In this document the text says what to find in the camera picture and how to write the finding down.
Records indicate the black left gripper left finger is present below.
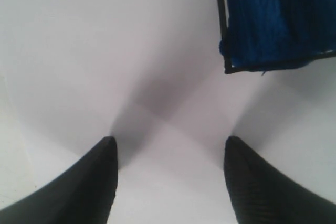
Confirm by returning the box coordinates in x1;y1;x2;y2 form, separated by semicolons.
1;136;117;223

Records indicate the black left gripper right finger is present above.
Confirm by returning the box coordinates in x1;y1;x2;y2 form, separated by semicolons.
224;136;335;223

